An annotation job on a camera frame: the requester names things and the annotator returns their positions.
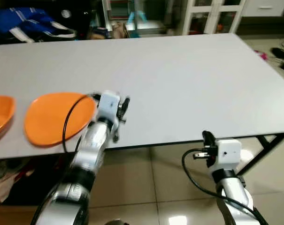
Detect black metal table leg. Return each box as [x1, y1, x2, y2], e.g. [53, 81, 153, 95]
[246, 132, 284, 177]

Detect orange oval plate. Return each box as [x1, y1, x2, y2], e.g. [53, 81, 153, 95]
[24, 92, 97, 147]

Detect glass door display cabinet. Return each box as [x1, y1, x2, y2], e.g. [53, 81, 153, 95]
[101, 0, 182, 39]

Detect pink object on floor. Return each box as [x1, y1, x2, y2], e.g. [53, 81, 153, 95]
[255, 50, 269, 61]

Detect orange bowl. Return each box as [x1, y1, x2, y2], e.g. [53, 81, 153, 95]
[0, 95, 16, 138]

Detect pile of pale clothes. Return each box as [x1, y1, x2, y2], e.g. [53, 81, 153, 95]
[0, 158, 37, 203]

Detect white cabinet with drawer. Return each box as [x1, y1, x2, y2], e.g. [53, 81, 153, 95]
[181, 0, 284, 36]

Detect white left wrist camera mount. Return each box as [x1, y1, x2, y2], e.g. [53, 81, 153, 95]
[95, 91, 122, 124]

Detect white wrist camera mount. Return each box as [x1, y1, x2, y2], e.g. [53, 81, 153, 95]
[211, 138, 243, 172]
[95, 91, 122, 124]

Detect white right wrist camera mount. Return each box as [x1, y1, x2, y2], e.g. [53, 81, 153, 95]
[211, 138, 243, 172]

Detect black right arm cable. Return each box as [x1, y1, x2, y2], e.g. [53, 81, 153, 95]
[181, 149, 270, 225]

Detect black floor cables and adapters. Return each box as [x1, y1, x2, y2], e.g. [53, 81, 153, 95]
[270, 45, 284, 73]

